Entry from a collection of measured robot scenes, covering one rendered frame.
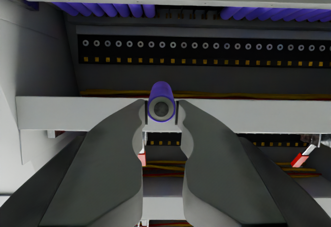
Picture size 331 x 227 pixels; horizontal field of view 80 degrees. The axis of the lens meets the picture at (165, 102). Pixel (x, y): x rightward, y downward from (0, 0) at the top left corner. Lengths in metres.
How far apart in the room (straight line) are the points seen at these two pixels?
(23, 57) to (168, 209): 0.34
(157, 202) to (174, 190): 0.08
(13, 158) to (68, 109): 0.12
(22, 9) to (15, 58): 0.07
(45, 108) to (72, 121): 0.04
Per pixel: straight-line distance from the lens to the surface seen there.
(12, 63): 0.32
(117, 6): 0.31
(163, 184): 0.50
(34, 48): 0.36
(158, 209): 0.41
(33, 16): 0.37
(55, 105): 0.30
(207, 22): 0.38
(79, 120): 0.29
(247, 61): 0.42
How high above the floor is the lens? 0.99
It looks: 28 degrees up
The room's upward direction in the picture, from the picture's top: 178 degrees counter-clockwise
